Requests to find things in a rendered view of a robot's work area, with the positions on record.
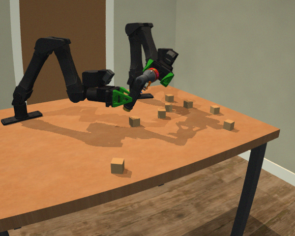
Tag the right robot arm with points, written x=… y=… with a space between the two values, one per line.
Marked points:
x=75 y=89

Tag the small tan block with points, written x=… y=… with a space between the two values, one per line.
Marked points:
x=228 y=125
x=134 y=121
x=214 y=109
x=188 y=104
x=161 y=113
x=117 y=165
x=168 y=107
x=169 y=97

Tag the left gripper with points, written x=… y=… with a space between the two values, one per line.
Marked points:
x=164 y=73

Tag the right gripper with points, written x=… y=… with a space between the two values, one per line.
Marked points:
x=115 y=97

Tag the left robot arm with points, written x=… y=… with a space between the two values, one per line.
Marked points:
x=139 y=34

